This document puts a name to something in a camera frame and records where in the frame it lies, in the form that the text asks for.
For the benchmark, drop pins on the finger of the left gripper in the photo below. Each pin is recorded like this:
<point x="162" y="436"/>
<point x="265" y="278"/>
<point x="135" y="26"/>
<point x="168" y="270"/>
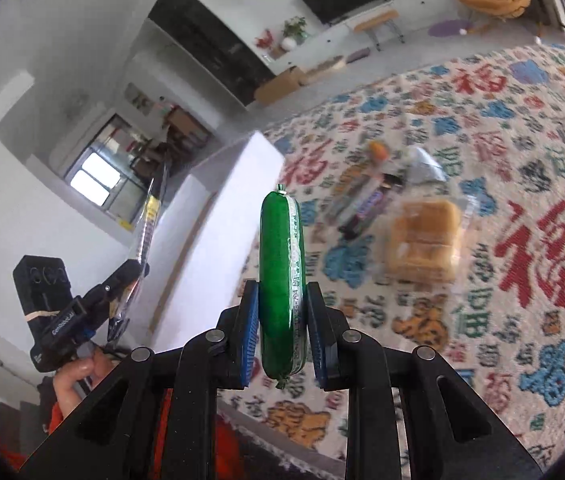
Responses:
<point x="120" y="287"/>

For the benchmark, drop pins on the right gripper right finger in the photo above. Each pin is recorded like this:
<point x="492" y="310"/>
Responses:
<point x="347" y="359"/>

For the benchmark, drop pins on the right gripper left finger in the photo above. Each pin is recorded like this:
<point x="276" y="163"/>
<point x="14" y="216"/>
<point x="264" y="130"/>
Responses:
<point x="205" y="446"/>

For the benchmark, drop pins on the green sausage snack stick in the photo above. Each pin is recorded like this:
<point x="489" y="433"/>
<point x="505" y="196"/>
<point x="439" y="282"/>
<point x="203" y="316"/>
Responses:
<point x="281" y="298"/>

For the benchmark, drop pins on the bagged bread loaf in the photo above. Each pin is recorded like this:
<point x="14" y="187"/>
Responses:
<point x="427" y="237"/>

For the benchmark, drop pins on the white storage box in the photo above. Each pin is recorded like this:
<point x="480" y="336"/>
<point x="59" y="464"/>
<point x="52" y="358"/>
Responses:
<point x="204" y="238"/>

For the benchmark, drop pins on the snickers chocolate bar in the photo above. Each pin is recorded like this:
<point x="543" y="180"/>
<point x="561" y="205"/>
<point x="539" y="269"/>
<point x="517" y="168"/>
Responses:
<point x="372" y="205"/>

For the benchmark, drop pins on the clear wrapped dark snack bar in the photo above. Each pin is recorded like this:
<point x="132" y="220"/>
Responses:
<point x="351" y="182"/>

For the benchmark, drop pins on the white silver snack packet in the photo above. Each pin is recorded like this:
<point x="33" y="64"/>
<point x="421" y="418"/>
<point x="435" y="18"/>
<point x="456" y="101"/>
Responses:
<point x="422" y="168"/>

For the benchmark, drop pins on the orange candy packet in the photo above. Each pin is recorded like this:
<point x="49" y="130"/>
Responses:
<point x="378" y="152"/>

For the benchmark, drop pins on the cardboard box on floor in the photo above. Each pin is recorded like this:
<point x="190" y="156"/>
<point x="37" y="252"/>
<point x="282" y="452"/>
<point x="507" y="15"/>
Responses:
<point x="280" y="86"/>

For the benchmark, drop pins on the dark glass display cabinet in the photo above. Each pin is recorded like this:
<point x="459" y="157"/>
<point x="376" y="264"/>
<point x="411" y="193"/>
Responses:
<point x="214" y="45"/>

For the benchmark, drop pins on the red flower decoration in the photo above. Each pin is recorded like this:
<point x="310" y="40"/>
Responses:
<point x="267" y="44"/>

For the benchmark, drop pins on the potted plant with white vase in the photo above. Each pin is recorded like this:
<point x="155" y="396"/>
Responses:
<point x="293" y="33"/>

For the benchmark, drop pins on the small wooden bench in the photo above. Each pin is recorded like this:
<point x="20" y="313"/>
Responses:
<point x="369" y="27"/>

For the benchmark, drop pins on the purple floor mat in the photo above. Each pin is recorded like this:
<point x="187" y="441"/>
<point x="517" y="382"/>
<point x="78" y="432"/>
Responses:
<point x="450" y="28"/>

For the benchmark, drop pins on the white tv cabinet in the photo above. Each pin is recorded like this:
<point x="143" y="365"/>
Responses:
<point x="340" y="39"/>

